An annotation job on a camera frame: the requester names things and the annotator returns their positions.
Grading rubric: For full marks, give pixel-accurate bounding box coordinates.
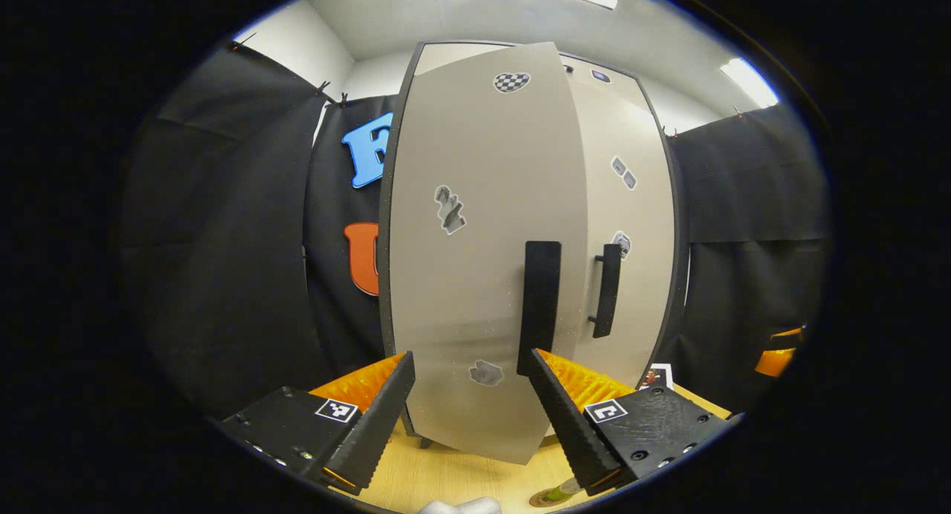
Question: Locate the green label clear bottle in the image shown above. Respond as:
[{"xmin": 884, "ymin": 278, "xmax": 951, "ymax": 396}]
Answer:
[{"xmin": 546, "ymin": 478, "xmax": 584, "ymax": 504}]

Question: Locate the grey cabinet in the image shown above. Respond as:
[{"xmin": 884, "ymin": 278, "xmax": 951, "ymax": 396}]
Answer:
[{"xmin": 375, "ymin": 40, "xmax": 690, "ymax": 449}]

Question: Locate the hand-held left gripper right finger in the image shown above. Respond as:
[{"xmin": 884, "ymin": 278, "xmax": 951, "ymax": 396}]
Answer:
[{"xmin": 529, "ymin": 348, "xmax": 733, "ymax": 496}]

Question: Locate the wide black door handle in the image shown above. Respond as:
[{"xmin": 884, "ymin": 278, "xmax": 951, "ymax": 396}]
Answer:
[{"xmin": 517, "ymin": 241, "xmax": 562, "ymax": 377}]

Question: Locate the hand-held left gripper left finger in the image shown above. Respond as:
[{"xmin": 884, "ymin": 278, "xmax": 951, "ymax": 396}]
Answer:
[{"xmin": 215, "ymin": 351, "xmax": 417, "ymax": 496}]

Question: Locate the grey cabinet door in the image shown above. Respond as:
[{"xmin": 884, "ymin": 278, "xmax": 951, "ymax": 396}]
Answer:
[
  {"xmin": 386, "ymin": 42, "xmax": 589, "ymax": 465},
  {"xmin": 557, "ymin": 53, "xmax": 677, "ymax": 388}
]

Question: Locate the slim black door handle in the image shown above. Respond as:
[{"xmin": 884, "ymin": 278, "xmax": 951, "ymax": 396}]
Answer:
[{"xmin": 588, "ymin": 244, "xmax": 623, "ymax": 339}]

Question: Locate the black backdrop cloth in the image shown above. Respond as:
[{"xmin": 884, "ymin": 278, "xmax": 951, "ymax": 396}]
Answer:
[{"xmin": 119, "ymin": 42, "xmax": 831, "ymax": 418}]

